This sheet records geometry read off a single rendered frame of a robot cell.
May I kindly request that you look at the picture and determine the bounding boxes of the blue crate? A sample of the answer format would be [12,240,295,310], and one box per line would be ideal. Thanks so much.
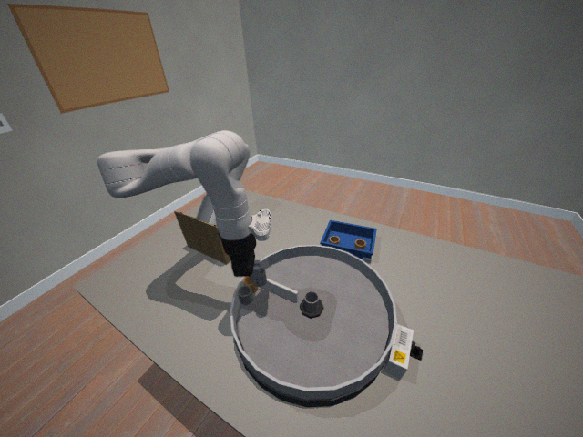
[320,220,377,264]

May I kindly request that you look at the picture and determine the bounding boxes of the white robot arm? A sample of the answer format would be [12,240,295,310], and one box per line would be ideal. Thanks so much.
[97,130,250,226]

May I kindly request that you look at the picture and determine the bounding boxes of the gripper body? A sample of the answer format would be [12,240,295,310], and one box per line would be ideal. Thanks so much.
[215,209,271,277]

